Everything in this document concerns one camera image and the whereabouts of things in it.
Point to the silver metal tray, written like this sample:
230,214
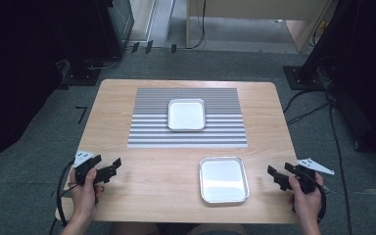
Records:
223,179
186,115

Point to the dark equipment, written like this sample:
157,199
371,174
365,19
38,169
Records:
368,81

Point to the person's left hand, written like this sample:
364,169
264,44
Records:
84,199

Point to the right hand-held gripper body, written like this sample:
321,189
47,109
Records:
306,179

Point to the person's right hand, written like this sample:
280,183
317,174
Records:
305,204

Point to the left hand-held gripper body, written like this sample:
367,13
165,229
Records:
85,169

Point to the black stand base with pole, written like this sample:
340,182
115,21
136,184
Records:
306,76

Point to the dark curtain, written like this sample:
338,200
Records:
16,81

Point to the light wooden desk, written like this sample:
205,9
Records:
258,8

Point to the dark glass cabinet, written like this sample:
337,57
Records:
120,19

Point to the grey striped placemat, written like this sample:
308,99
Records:
150,130

